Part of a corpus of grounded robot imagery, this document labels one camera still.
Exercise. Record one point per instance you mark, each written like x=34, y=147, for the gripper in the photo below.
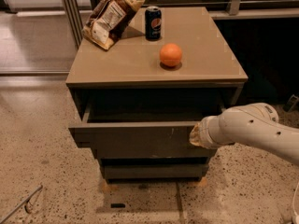
x=204, y=135

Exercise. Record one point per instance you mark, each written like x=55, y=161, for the grey middle drawer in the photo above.
x=151, y=153

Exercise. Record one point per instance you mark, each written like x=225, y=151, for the brown chip bag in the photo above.
x=108, y=21

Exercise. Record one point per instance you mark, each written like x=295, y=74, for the grey drawer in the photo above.
x=150, y=127
x=151, y=153
x=154, y=171

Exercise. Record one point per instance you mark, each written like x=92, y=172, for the grey top drawer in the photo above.
x=150, y=127

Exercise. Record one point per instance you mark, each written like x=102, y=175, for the metal window frame post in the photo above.
x=74, y=19

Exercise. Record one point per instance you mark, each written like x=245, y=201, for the grey drawer cabinet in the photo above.
x=130, y=75

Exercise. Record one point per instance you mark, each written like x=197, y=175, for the grey bottom drawer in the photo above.
x=154, y=171

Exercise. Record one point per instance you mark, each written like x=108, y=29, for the orange fruit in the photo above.
x=170, y=55

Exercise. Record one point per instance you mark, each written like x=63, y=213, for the small black floor object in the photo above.
x=117, y=205

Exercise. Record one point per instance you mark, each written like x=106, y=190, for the metal rod on floor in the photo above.
x=23, y=202

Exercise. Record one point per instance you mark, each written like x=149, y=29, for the blue Pepsi can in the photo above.
x=153, y=23

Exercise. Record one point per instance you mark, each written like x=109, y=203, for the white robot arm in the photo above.
x=254, y=125

